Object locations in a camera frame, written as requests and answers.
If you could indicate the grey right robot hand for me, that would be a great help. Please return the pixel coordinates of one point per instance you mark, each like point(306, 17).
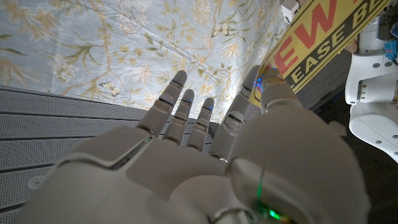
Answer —
point(217, 174)

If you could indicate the yellow new driver bumper sticker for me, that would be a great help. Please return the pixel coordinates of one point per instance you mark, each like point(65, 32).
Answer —
point(317, 34)

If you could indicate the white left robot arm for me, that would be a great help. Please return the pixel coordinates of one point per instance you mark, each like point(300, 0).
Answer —
point(373, 93)

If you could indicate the floral print backdrop cloth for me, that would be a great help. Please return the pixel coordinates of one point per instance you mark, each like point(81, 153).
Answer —
point(124, 46)

